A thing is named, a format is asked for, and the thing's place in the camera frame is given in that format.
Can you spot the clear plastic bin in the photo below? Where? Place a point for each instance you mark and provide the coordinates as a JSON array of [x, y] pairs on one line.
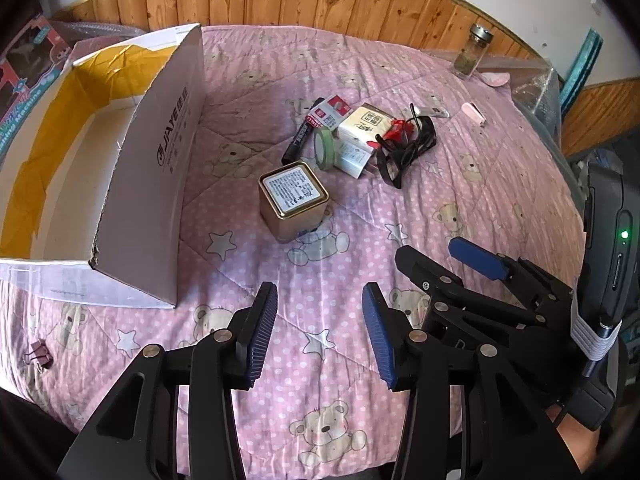
[[537, 100]]

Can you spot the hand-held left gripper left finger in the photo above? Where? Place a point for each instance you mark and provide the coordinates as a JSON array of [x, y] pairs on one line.
[[260, 330]]

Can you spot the clear bubble wrap sheet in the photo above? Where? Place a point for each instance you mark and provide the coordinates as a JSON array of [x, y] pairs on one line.
[[100, 30]]

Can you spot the teal strip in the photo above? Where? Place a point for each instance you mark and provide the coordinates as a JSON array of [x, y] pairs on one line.
[[582, 65]]

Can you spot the pink round dish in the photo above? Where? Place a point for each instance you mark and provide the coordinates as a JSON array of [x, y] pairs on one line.
[[496, 79]]

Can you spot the dark cloth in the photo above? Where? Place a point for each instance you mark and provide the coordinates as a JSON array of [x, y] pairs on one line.
[[30, 440]]

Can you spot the pink binder clip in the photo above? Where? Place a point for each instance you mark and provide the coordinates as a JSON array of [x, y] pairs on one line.
[[40, 354]]

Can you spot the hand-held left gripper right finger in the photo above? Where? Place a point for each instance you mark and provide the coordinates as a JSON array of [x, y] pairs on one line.
[[377, 330]]

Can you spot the pink small case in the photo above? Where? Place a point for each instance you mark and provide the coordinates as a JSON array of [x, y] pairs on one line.
[[474, 113]]

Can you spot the pink bear print blanket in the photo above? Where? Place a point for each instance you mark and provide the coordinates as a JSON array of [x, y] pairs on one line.
[[320, 270]]

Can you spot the glass jar with metal lid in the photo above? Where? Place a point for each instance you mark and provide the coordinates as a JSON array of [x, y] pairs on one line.
[[470, 55]]

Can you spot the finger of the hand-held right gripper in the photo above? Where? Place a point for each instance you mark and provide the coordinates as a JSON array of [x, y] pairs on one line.
[[450, 300], [477, 257]]

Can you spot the red toy figure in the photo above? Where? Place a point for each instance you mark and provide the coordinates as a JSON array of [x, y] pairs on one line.
[[397, 132]]

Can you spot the clear cartoon print lighter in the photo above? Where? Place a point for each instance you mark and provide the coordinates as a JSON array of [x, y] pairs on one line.
[[436, 112]]

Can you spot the black marker pen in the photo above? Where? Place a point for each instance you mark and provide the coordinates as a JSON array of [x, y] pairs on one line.
[[295, 142]]

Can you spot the teal and pink toy box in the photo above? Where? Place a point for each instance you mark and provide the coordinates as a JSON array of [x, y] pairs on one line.
[[30, 75]]

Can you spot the black eyeglasses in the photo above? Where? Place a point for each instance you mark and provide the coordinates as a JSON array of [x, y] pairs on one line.
[[427, 132]]

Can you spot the red and white small box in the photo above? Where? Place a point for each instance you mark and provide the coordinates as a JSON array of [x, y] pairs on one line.
[[332, 109]]

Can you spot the cream tissue packet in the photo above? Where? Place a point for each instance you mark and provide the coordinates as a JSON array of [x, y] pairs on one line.
[[362, 122]]

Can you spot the person's right forearm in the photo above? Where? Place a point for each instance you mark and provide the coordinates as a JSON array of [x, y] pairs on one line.
[[575, 440]]

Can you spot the white charger plug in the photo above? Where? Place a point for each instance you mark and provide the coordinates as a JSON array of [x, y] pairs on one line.
[[350, 156]]

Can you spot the gold square tin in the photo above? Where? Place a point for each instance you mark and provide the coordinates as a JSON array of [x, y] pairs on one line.
[[292, 190]]

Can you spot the white cardboard box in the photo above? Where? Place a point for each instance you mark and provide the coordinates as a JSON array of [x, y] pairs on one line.
[[165, 160]]

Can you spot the green tape roll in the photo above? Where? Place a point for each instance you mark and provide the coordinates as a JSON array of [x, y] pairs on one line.
[[322, 140]]

